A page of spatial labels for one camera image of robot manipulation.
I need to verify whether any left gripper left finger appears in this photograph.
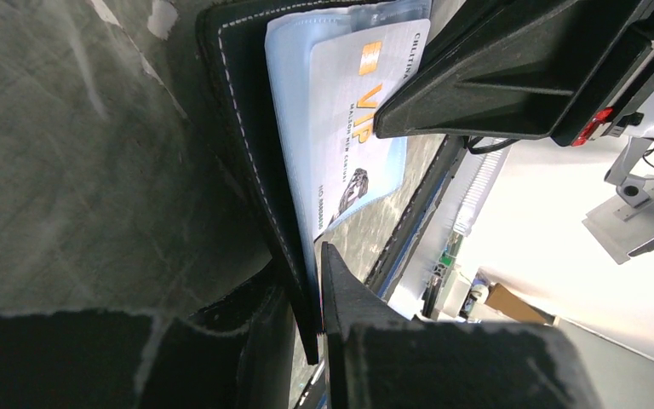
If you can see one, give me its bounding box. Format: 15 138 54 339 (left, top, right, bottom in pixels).
0 285 295 408

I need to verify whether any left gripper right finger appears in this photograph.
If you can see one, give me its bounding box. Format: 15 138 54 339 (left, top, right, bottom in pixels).
321 242 601 408

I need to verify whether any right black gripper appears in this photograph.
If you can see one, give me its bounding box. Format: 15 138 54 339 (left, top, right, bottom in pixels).
375 0 654 147

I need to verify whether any silver credit card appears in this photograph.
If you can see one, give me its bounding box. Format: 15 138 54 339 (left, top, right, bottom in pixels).
308 19 431 239

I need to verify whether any black leather card holder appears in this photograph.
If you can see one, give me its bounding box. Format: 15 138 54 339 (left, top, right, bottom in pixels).
196 1 432 364

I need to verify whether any brown cardboard box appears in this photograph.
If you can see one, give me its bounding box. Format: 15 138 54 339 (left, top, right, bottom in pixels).
485 283 556 326

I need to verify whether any grey monitor stand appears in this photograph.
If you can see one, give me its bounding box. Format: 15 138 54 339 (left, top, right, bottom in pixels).
582 138 654 265

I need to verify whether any aluminium frame rail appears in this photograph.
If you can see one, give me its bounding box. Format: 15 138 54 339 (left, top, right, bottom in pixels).
388 141 514 317

